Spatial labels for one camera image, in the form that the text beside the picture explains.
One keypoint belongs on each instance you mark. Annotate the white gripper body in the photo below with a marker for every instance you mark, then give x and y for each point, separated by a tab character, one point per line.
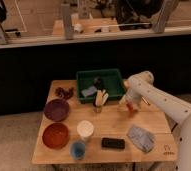
133	98

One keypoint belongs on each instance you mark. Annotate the orange red pepper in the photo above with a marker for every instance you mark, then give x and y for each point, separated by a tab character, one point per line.
130	109

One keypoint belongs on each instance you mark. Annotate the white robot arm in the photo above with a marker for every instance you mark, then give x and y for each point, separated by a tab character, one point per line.
141	85

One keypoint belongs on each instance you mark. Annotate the orange round fruit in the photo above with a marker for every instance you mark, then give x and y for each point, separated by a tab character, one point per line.
126	84

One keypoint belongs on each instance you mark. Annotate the black object in bin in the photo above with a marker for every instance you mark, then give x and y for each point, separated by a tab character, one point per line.
98	83

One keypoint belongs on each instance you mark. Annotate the blue sponge in bin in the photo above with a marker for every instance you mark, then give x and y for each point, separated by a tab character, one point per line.
89	91

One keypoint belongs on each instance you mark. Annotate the grey folded cloth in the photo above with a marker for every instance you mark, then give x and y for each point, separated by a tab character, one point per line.
141	138

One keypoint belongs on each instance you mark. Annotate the green plastic bin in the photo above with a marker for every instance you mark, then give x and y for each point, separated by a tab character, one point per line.
89	82

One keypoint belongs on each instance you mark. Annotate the black rectangular case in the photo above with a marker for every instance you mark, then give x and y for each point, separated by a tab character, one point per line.
113	143

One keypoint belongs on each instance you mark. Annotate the white cup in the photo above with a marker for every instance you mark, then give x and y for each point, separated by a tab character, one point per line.
85	129

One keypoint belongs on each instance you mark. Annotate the dark grapes bunch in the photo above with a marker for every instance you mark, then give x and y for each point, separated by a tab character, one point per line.
64	94

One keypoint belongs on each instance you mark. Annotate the blue cup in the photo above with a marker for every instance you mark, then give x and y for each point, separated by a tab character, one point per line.
77	150

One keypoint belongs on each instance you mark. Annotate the purple bowl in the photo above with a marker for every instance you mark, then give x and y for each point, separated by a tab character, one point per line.
57	110

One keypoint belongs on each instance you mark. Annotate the small wooden background table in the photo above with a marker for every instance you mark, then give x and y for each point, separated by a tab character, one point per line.
87	26

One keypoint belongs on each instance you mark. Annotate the orange bowl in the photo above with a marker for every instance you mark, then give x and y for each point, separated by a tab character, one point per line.
55	136

